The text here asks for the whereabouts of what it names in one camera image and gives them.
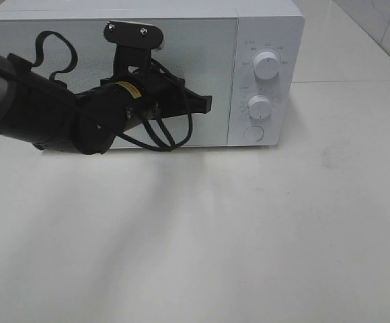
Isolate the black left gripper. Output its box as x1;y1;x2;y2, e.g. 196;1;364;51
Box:
100;45;212;119

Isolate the white microwave door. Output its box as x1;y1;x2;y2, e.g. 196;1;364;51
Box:
0;19;237;147

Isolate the white timer knob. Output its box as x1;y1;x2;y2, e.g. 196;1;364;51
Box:
247;95;272;120

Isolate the round white door button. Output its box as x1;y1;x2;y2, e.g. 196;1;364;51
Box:
243;126;264;142

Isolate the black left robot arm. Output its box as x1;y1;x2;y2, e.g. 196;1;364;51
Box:
0;54;212;155

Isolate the white microwave oven body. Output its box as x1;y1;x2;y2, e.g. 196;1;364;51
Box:
0;1;305;146

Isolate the upper white power knob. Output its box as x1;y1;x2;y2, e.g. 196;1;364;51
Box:
252;48;281;80

